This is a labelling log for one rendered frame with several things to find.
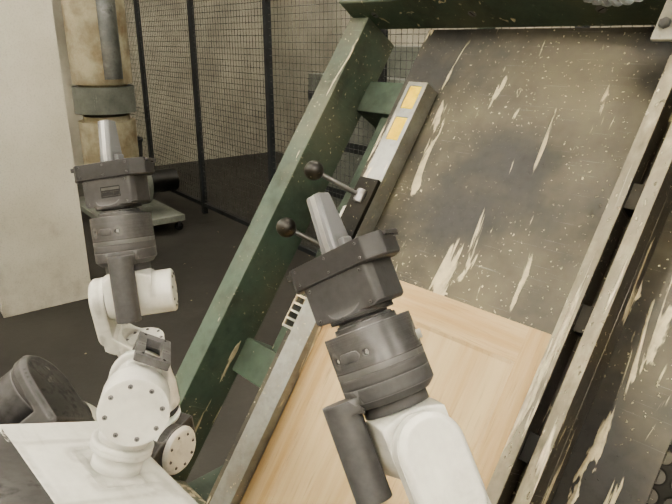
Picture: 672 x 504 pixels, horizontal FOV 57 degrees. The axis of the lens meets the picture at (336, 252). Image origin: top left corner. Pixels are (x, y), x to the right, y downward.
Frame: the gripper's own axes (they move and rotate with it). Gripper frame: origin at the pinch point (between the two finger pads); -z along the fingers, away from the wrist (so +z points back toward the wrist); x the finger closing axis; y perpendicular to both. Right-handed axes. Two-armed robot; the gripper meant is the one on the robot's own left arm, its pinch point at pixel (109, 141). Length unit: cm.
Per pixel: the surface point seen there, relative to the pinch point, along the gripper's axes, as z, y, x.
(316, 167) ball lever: 6.1, -30.0, 22.3
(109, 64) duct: -140, -434, -282
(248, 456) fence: 57, -20, 6
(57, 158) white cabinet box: -38, -268, -222
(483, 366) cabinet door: 41, -14, 50
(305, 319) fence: 34.3, -29.0, 16.7
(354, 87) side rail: -12, -59, 25
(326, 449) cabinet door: 55, -17, 22
